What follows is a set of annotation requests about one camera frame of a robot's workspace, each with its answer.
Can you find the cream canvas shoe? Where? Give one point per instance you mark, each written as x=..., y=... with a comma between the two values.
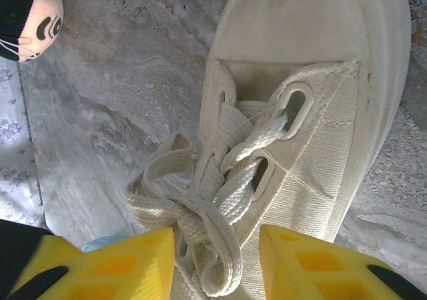
x=333, y=163

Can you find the plush doll black hair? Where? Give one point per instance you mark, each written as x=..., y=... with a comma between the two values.
x=40, y=10

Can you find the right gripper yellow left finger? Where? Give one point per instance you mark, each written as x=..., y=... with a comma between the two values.
x=126, y=270

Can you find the cream shoelace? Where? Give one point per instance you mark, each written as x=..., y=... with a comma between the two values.
x=160, y=210

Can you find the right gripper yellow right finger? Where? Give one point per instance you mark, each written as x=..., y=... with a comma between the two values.
x=317, y=270

